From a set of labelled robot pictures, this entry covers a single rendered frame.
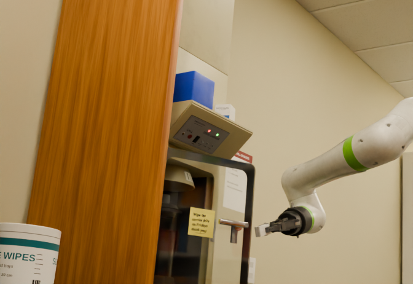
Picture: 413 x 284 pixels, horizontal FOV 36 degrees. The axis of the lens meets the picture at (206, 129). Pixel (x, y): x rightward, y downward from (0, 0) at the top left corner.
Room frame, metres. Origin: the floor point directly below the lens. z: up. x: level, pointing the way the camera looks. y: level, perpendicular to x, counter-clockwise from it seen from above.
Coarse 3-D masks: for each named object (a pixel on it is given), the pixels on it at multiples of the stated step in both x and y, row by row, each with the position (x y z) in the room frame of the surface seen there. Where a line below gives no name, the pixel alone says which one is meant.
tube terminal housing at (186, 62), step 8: (184, 56) 1.80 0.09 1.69; (192, 56) 1.83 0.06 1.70; (184, 64) 1.80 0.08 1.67; (192, 64) 1.83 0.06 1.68; (200, 64) 1.87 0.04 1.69; (176, 72) 1.78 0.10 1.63; (184, 72) 1.81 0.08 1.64; (200, 72) 1.87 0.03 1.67; (208, 72) 1.90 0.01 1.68; (216, 72) 1.93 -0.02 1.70; (216, 80) 1.94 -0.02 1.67; (224, 80) 1.97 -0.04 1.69; (216, 88) 1.94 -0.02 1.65; (224, 88) 1.97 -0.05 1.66; (216, 96) 1.94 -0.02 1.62; (224, 96) 1.98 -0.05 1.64; (216, 104) 1.95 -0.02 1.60; (224, 104) 1.98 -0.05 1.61; (168, 144) 1.78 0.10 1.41
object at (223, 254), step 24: (168, 168) 1.74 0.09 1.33; (192, 168) 1.77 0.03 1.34; (216, 168) 1.80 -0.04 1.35; (240, 168) 1.83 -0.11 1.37; (168, 192) 1.75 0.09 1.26; (192, 192) 1.77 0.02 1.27; (216, 192) 1.80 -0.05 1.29; (240, 192) 1.84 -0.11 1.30; (168, 216) 1.75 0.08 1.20; (216, 216) 1.81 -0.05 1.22; (240, 216) 1.84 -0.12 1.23; (168, 240) 1.75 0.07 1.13; (192, 240) 1.78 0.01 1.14; (216, 240) 1.81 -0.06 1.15; (240, 240) 1.84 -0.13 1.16; (168, 264) 1.75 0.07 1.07; (192, 264) 1.78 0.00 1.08; (216, 264) 1.81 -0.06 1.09; (240, 264) 1.84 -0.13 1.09
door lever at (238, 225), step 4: (220, 220) 1.76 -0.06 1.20; (224, 220) 1.76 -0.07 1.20; (228, 220) 1.77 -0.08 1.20; (232, 220) 1.77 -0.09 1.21; (224, 224) 1.77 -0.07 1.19; (228, 224) 1.77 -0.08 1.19; (232, 224) 1.77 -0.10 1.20; (236, 224) 1.78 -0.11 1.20; (240, 224) 1.78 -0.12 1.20; (244, 224) 1.79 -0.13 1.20; (248, 224) 1.79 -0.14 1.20; (236, 228) 1.83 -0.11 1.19; (240, 228) 1.84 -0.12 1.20
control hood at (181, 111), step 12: (180, 108) 1.69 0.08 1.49; (192, 108) 1.68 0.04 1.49; (204, 108) 1.71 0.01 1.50; (180, 120) 1.70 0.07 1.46; (216, 120) 1.78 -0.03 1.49; (228, 120) 1.81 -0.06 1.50; (240, 132) 1.88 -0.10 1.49; (252, 132) 1.91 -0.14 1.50; (180, 144) 1.78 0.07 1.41; (228, 144) 1.89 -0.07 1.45; (240, 144) 1.93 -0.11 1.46; (216, 156) 1.91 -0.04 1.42; (228, 156) 1.94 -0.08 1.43
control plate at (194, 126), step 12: (192, 120) 1.72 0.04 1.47; (204, 120) 1.75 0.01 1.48; (180, 132) 1.74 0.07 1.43; (192, 132) 1.76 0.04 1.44; (204, 132) 1.79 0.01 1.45; (216, 132) 1.82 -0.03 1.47; (228, 132) 1.85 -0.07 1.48; (192, 144) 1.81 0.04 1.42; (204, 144) 1.83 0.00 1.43; (216, 144) 1.86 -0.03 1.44
